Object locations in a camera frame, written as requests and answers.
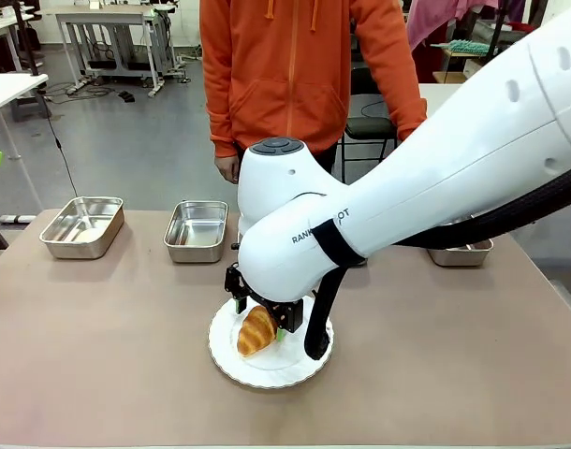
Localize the golden croissant bread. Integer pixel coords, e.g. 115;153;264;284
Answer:
236;304;279;359

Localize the orange-sleeved right forearm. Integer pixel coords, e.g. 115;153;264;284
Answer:
205;88;241;159

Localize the orange-sleeved left forearm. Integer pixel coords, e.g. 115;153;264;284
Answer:
373;60;429;143

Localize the large steel rectangular container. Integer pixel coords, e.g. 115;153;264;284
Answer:
38;196;125;260

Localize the person's right hand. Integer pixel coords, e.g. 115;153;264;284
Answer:
214;153;242;185

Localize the white scalloped plate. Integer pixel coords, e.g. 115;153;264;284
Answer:
208;296;335;390

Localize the black chair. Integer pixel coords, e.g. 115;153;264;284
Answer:
340;65;400;184

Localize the orange zip hoodie torso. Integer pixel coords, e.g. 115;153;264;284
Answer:
198;0;429;160

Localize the large white side table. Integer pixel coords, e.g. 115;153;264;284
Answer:
417;82;465;121

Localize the small white side table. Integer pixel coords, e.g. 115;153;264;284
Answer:
0;72;50;163

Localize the black clamp pole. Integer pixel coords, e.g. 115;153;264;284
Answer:
12;0;42;79
482;0;509;53

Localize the teal duster brush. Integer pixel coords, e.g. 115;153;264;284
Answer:
430;38;493;58

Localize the pink hanging cloth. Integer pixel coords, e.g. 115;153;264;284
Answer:
405;0;461;51

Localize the black cable hose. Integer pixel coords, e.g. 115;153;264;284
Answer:
303;161;571;362

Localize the black floor cable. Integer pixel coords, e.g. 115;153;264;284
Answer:
36;92;81;198

